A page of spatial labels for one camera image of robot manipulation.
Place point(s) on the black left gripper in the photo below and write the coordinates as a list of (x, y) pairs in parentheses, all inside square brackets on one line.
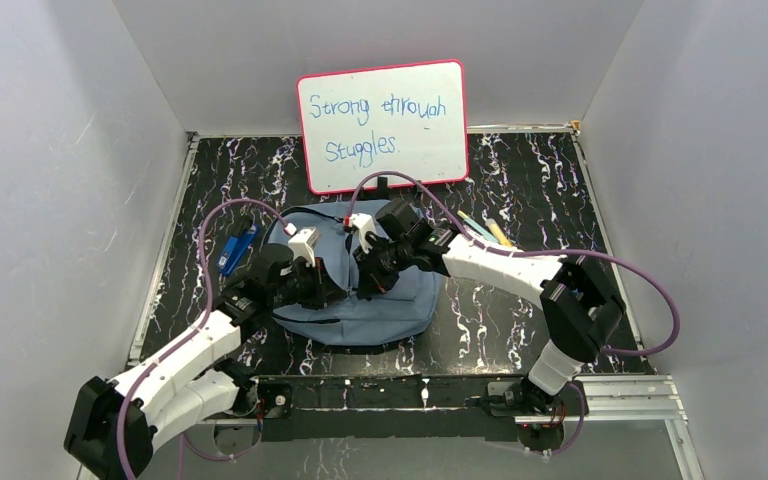
[(325, 287)]

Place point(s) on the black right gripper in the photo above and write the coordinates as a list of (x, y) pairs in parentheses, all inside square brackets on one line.
[(371, 282)]

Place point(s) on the blue student backpack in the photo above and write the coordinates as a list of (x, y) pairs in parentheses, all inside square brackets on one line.
[(404, 311)]

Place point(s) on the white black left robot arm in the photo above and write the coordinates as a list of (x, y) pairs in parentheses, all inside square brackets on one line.
[(117, 424)]

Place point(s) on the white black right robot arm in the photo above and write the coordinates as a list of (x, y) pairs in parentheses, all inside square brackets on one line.
[(579, 303)]

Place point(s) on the blue stapler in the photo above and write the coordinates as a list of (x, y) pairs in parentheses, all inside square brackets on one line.
[(236, 247)]

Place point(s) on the yellow highlighter pen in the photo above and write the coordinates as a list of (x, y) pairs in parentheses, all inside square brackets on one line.
[(497, 232)]

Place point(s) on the pink framed whiteboard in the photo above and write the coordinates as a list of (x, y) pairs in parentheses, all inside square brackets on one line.
[(408, 118)]

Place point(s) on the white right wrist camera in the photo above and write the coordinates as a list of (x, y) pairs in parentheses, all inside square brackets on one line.
[(363, 227)]

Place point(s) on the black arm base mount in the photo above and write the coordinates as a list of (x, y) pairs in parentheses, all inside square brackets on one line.
[(496, 408)]

